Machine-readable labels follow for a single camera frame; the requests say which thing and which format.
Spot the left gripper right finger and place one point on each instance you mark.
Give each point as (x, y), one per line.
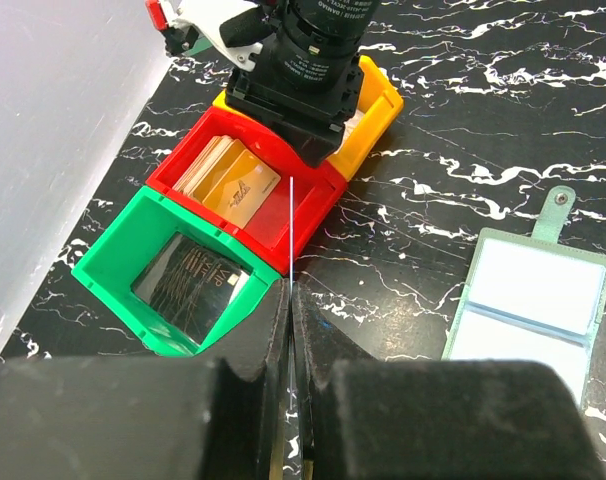
(364, 418)

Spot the black card in green bin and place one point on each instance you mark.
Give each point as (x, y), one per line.
(190, 286)

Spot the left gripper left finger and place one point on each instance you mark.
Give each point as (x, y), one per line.
(217, 415)

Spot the green card holder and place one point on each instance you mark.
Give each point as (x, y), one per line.
(530, 298)

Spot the orange card in red bin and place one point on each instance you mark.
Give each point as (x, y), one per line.
(229, 180)

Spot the red plastic bin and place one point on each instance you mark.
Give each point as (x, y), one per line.
(266, 235)

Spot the yellow plastic bin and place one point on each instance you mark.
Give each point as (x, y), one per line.
(378, 100)

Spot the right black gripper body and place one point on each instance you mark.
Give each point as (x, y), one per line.
(306, 80)

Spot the green plastic bin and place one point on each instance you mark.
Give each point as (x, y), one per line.
(110, 267)

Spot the white card in yellow bin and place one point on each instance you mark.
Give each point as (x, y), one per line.
(352, 123)

